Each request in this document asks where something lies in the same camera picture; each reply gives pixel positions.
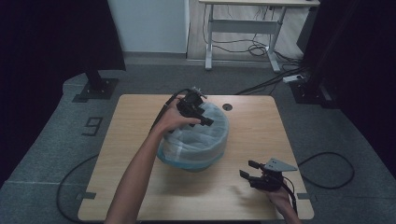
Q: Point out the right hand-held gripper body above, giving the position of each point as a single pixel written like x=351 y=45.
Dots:
x=271 y=180

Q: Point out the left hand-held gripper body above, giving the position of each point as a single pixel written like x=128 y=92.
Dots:
x=191 y=104

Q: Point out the white bag with blue band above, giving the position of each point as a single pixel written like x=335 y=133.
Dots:
x=199 y=143

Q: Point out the person's right hand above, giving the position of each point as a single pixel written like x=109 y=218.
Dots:
x=281 y=200

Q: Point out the grey tape strip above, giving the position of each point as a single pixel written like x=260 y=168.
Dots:
x=303 y=196
x=85 y=195

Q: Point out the black stand base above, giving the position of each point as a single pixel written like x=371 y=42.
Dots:
x=99 y=88
x=306 y=93

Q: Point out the white partition panel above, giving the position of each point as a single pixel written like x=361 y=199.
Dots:
x=149 y=25

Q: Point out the white power strip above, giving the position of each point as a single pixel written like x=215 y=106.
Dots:
x=292 y=78

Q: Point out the white desk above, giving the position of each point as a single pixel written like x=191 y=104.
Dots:
x=246 y=26

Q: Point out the black tape floor mark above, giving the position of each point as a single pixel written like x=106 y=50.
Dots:
x=88 y=127

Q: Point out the black curtain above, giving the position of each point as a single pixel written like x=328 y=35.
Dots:
x=46 y=46
x=367 y=62

